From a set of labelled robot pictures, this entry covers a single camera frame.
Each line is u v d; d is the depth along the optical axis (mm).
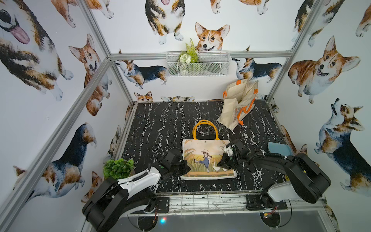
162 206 740
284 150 975
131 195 482
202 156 901
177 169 728
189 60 817
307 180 430
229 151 829
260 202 707
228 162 780
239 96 1149
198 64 870
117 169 703
